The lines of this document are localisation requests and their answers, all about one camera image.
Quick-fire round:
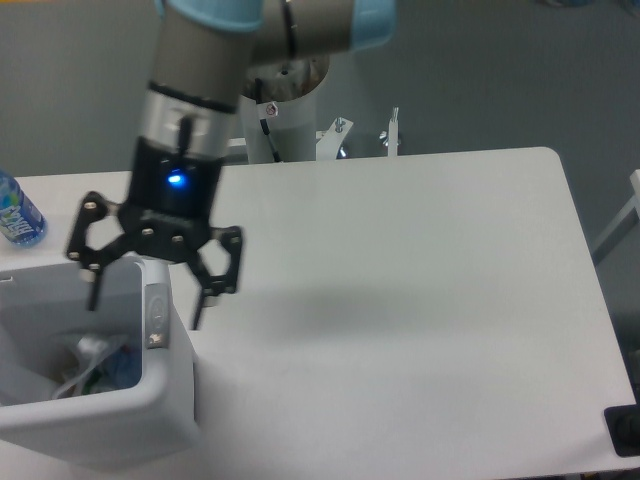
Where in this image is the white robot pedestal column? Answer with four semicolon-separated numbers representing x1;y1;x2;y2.
239;55;330;139

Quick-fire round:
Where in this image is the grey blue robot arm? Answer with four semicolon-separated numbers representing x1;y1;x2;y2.
66;1;397;310

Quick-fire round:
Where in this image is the black device at table edge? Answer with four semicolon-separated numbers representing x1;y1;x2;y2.
604;404;639;458

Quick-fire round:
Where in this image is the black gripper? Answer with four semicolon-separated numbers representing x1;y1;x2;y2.
66;137;244;330

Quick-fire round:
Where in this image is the white frame at right edge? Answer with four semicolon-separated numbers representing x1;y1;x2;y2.
591;169;639;266

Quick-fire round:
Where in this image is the blue labelled water bottle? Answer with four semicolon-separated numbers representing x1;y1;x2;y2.
1;171;47;248

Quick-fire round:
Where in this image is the white paper carton trash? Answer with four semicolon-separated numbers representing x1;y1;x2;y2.
51;333;128;400

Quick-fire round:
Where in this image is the white metal base frame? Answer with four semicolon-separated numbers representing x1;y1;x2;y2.
224;106;404;166

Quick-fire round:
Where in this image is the white plastic trash can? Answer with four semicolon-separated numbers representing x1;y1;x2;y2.
1;256;199;468

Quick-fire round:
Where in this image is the clear crushed plastic bottle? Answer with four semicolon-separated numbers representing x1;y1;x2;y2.
97;346;142;392

